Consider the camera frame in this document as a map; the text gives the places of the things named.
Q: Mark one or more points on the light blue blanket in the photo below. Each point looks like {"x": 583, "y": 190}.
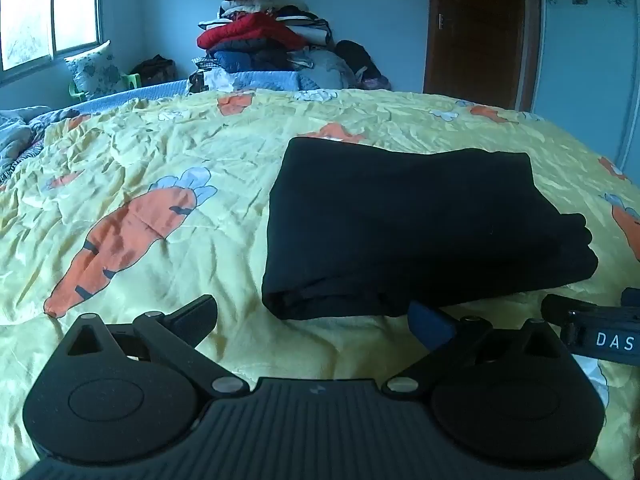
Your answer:
{"x": 255, "y": 80}

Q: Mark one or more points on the grey patterned quilt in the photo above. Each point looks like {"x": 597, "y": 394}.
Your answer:
{"x": 20, "y": 135}

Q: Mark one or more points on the black pants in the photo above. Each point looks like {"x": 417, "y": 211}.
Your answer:
{"x": 410, "y": 225}

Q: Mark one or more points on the yellow carrot print bed sheet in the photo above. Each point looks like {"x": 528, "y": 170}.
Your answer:
{"x": 165, "y": 240}

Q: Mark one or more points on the dark duffel bag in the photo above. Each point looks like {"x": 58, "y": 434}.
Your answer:
{"x": 154, "y": 70}

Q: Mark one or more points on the floral pillow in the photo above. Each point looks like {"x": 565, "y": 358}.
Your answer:
{"x": 92, "y": 72}

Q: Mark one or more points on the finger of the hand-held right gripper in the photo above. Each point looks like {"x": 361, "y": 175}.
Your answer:
{"x": 556, "y": 312}

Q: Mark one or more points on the window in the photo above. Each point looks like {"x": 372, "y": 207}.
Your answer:
{"x": 47, "y": 10}

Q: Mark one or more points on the white wardrobe with flower stickers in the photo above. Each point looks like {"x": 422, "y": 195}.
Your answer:
{"x": 590, "y": 60}

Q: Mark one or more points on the black backpack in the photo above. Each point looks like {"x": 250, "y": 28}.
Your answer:
{"x": 356, "y": 57}

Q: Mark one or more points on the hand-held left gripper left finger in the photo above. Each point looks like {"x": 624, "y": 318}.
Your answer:
{"x": 201, "y": 316}

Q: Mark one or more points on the pile of clothes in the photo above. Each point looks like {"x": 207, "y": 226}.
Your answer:
{"x": 265, "y": 42}

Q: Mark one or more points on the green plastic chair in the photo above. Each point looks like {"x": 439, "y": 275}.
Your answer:
{"x": 125, "y": 80}

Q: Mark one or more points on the brown wooden door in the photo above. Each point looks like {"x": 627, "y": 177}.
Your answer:
{"x": 477, "y": 27}

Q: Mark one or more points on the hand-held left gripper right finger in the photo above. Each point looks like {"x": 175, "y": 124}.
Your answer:
{"x": 430, "y": 327}

